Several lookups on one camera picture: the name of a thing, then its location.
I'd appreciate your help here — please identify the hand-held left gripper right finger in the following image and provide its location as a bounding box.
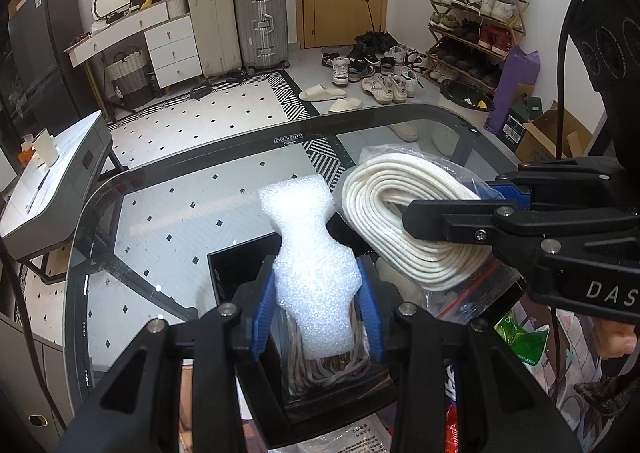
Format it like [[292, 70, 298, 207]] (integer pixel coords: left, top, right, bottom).
[[355, 273, 583, 453]]

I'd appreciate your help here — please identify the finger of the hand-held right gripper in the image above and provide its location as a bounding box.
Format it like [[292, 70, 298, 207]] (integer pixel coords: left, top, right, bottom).
[[462, 158, 626, 211], [402, 200, 556, 259]]

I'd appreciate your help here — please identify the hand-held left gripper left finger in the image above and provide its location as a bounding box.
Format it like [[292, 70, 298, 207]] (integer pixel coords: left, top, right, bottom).
[[57, 268, 281, 453]]

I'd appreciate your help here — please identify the black cardboard box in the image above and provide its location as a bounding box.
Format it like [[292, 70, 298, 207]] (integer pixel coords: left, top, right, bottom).
[[207, 228, 528, 451]]

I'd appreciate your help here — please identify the bagged cream rope coil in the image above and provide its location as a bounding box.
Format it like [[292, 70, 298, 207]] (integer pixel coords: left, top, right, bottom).
[[342, 145, 523, 319]]

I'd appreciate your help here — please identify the white foam sheet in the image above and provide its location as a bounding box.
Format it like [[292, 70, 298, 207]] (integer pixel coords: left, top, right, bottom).
[[259, 173, 363, 361]]

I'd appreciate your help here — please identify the bag of white striped laces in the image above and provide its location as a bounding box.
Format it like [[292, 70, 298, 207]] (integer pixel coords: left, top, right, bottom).
[[282, 293, 396, 401]]

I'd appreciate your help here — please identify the green white snack packet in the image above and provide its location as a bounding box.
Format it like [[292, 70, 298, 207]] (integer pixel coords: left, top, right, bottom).
[[495, 310, 551, 370]]

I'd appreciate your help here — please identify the red white snack packet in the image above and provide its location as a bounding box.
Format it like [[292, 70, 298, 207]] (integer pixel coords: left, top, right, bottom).
[[444, 373, 466, 453]]

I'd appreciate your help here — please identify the person's right hand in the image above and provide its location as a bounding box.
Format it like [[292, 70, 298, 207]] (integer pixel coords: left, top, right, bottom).
[[597, 322, 638, 359]]

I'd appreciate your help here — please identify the black labelled box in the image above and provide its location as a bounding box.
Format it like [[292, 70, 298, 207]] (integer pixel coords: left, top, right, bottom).
[[502, 113, 531, 142]]

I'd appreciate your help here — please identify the open cardboard box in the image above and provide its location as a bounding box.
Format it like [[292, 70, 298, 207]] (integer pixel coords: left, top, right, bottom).
[[515, 102, 593, 164]]

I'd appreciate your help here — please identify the brown printed table mat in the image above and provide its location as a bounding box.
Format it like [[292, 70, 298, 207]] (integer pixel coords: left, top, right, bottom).
[[175, 303, 640, 453]]

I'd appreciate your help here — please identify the dark green box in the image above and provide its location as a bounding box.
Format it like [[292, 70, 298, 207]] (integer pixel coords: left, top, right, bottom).
[[510, 95, 546, 122]]

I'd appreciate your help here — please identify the purple mat bag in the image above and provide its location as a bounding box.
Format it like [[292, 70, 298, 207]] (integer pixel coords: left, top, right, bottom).
[[484, 45, 541, 134]]

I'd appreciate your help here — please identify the white trash bin black liner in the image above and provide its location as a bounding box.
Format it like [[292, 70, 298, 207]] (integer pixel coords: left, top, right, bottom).
[[440, 79, 496, 112]]

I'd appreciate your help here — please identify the white printed packet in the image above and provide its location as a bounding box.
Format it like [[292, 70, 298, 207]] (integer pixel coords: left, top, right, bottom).
[[300, 413, 396, 453]]

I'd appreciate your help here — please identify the pile of scattered shoes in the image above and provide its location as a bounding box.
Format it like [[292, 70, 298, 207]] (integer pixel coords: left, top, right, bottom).
[[320, 43, 431, 106]]

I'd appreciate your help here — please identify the shoe rack with shoes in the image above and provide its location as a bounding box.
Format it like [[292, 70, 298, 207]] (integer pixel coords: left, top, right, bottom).
[[427, 0, 528, 88]]

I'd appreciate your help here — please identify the black umbrella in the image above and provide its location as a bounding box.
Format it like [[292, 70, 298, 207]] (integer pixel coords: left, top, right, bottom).
[[354, 0, 401, 52]]

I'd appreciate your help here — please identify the grey white coffee table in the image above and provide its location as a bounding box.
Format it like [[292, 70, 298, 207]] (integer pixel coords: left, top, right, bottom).
[[0, 112, 128, 281]]

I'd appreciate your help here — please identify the grey sideboard cabinet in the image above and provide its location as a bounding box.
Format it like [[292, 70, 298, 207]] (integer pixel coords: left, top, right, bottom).
[[0, 278, 76, 453]]

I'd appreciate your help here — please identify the thin pen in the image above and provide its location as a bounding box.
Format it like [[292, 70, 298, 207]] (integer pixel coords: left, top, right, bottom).
[[27, 168, 51, 214]]

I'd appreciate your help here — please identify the woven laundry basket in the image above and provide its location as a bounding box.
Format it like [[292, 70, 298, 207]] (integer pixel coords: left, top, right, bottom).
[[105, 45, 154, 108]]

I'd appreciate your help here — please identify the white cup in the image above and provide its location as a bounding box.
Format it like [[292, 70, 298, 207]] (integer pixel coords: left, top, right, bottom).
[[34, 130, 57, 166]]

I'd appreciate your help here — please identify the silver suitcase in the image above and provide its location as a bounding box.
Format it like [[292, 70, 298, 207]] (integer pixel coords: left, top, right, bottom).
[[232, 0, 291, 74]]

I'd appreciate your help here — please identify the white dresser with drawers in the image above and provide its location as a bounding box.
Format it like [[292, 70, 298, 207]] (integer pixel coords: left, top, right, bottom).
[[65, 0, 203, 90]]

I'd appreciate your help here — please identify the orange tissue box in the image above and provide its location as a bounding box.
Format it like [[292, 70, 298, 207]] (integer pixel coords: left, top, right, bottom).
[[19, 135, 39, 166]]

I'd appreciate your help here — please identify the beige suitcase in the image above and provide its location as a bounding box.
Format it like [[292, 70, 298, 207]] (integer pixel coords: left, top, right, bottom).
[[187, 0, 244, 78]]

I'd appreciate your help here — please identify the dark grey fridge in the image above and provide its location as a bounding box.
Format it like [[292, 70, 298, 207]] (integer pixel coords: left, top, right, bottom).
[[7, 0, 101, 134]]

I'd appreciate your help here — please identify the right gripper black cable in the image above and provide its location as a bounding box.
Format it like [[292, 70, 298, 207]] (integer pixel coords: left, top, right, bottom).
[[551, 0, 608, 161]]

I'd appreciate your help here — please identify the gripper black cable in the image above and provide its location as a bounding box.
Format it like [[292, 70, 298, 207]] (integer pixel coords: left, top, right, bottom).
[[551, 0, 608, 161], [0, 233, 66, 429]]

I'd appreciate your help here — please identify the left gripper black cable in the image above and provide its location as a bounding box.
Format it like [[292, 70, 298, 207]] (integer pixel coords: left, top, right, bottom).
[[0, 233, 66, 429]]

